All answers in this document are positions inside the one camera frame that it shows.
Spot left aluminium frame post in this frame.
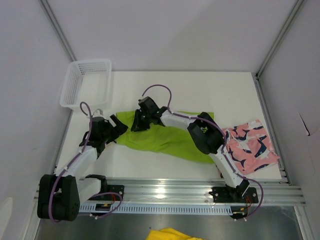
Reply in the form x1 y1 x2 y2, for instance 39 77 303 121
38 0 77 62

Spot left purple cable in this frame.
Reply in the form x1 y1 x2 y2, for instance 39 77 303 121
48 101 123 223

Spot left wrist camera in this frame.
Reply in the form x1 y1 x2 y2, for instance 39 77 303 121
88 108 105 121

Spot lime green shorts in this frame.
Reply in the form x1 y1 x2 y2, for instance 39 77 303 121
116 111 214 164

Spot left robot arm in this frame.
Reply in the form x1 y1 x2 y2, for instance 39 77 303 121
37 115 128 223

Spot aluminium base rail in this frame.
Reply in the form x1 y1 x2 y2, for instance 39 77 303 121
33 177 306 206

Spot slotted cable duct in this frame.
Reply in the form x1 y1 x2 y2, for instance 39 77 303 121
79 203 233 216

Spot aluminium frame post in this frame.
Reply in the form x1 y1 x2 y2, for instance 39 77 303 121
255 0 307 81
38 0 77 62

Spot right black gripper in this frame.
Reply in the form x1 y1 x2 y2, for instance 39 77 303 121
131 109 152 132

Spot right aluminium frame post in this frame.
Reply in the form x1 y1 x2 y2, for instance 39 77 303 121
255 0 307 81

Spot white perforated plastic basket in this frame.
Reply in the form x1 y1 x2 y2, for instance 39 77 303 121
59 59 112 111

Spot yellow cloth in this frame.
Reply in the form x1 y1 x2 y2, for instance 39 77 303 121
146 227 203 240

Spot pink shark print shorts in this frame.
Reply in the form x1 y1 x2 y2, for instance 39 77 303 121
223 119 282 182

